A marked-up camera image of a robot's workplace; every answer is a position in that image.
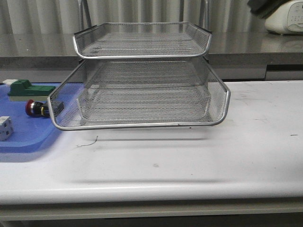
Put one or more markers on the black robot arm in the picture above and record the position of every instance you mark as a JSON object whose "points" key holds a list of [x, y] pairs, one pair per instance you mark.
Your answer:
{"points": [[264, 8]]}

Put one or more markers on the grey metal rack frame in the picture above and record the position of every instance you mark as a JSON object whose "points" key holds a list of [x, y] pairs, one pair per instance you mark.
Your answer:
{"points": [[85, 14]]}

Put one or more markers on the white kitchen appliance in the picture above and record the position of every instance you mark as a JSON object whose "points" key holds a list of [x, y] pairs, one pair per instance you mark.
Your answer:
{"points": [[287, 19]]}

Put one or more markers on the white terminal block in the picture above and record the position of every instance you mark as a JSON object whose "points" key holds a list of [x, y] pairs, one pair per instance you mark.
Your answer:
{"points": [[6, 127]]}

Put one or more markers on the silver mesh top tray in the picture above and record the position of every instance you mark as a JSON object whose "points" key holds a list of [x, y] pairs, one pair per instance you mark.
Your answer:
{"points": [[142, 42]]}

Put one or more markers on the green electrical module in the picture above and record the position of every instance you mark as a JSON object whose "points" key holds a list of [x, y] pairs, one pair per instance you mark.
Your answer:
{"points": [[23, 90]]}

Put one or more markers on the red emergency stop button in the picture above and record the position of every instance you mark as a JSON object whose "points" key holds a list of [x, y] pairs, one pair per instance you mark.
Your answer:
{"points": [[40, 109]]}

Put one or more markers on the grey back counter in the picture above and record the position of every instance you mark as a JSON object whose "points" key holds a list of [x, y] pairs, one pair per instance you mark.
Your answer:
{"points": [[233, 56]]}

